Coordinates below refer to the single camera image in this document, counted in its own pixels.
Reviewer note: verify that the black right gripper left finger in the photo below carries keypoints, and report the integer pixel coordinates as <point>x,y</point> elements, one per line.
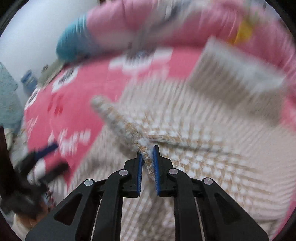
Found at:
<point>93,210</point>

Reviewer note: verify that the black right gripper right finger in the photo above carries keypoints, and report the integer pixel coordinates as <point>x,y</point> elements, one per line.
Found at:
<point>202,209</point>

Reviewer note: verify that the beige houndstooth coat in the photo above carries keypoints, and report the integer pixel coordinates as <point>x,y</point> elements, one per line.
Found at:
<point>149,217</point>

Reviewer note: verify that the teal patterned cloth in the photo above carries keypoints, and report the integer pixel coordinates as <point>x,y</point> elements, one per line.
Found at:
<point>10,105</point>

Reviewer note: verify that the pink floral bed blanket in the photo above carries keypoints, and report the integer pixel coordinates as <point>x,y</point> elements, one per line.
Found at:
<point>76,106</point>

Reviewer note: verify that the blue water bottle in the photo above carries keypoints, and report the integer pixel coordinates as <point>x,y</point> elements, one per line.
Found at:
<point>29,82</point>

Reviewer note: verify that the pink rolled quilt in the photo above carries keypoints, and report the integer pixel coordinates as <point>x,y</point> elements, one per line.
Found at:
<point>119,25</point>

